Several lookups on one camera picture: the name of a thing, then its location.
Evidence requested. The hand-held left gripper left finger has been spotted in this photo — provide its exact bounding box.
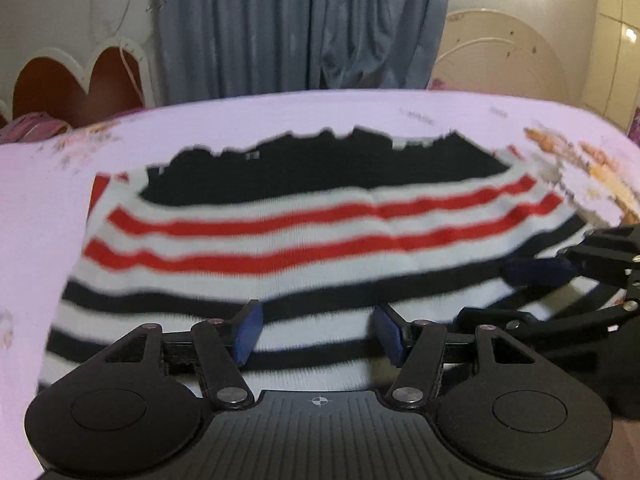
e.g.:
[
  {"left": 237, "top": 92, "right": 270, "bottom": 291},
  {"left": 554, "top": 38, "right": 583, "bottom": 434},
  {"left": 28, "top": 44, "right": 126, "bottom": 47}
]
[{"left": 95, "top": 300, "right": 264, "bottom": 411}]

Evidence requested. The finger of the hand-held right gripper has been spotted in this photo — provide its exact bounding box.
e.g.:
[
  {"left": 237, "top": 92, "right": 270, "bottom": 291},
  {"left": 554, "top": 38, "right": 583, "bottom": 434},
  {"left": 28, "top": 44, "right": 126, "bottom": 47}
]
[
  {"left": 501, "top": 226, "right": 640, "bottom": 287},
  {"left": 456, "top": 299, "right": 640, "bottom": 337}
]

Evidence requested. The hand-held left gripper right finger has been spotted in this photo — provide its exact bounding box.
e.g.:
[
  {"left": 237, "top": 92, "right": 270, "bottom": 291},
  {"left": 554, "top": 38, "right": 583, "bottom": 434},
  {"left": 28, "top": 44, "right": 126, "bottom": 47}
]
[{"left": 372, "top": 304, "right": 547, "bottom": 409}]

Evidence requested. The striped knit sweater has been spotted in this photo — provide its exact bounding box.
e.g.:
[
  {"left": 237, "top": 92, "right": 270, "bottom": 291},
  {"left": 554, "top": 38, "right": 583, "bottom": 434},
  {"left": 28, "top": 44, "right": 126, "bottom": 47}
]
[{"left": 37, "top": 127, "right": 626, "bottom": 396}]

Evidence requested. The cream round headboard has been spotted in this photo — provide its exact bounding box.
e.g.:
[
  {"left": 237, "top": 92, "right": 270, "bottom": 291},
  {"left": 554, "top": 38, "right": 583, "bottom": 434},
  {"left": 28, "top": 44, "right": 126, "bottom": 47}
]
[{"left": 429, "top": 7, "right": 572, "bottom": 107}]

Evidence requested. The pink floral bed sheet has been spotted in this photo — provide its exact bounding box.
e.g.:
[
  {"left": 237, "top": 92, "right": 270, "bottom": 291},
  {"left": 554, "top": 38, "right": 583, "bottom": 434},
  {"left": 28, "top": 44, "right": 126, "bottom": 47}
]
[{"left": 0, "top": 89, "right": 640, "bottom": 466}]

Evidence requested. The cream wardrobe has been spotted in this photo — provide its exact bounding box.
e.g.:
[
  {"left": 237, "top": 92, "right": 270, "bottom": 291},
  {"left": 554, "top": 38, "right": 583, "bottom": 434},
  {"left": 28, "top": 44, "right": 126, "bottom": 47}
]
[{"left": 582, "top": 0, "right": 640, "bottom": 133}]

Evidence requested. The purple pillow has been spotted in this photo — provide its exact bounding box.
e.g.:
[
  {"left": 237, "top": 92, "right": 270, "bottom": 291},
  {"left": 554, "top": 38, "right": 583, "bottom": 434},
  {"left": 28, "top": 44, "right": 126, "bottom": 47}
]
[{"left": 0, "top": 111, "right": 73, "bottom": 147}]

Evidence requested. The red heart-shaped headboard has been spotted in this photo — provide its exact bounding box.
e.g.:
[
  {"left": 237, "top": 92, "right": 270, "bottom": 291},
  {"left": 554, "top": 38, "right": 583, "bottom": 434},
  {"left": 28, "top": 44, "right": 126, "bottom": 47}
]
[{"left": 0, "top": 35, "right": 157, "bottom": 131}]

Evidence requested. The wide blue-grey curtain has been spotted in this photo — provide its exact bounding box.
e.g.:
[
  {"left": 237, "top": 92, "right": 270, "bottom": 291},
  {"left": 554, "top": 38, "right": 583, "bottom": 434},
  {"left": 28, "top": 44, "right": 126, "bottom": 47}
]
[{"left": 151, "top": 0, "right": 453, "bottom": 106}]

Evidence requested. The white charger cable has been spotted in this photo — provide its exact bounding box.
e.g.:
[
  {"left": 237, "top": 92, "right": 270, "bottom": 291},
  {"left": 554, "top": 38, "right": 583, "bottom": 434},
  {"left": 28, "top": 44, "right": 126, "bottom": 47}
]
[{"left": 89, "top": 0, "right": 143, "bottom": 98}]

